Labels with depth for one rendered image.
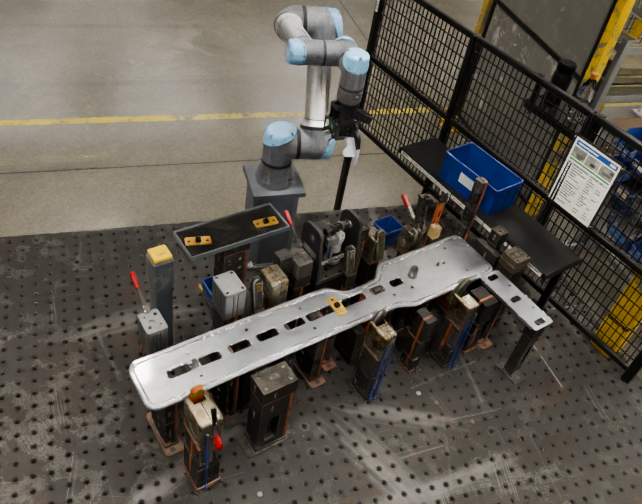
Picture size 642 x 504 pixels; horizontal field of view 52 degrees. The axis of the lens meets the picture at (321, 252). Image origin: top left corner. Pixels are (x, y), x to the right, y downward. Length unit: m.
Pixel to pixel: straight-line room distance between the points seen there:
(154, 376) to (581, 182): 1.69
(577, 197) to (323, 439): 1.32
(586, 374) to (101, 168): 3.08
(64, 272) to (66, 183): 1.61
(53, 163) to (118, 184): 0.45
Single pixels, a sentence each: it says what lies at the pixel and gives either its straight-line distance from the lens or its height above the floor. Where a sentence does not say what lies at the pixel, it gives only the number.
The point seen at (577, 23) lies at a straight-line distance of 4.14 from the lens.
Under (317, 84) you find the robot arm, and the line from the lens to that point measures 2.41.
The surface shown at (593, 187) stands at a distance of 2.64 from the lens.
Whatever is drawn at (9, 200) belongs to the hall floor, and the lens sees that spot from 4.24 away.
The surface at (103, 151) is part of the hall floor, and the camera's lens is 4.56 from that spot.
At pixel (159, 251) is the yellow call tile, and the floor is 1.16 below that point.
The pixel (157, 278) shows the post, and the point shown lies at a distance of 2.15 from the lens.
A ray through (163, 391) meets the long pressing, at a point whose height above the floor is 1.00.
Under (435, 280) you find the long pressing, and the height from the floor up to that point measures 1.00.
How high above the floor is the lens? 2.64
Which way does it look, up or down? 43 degrees down
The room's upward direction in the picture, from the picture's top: 11 degrees clockwise
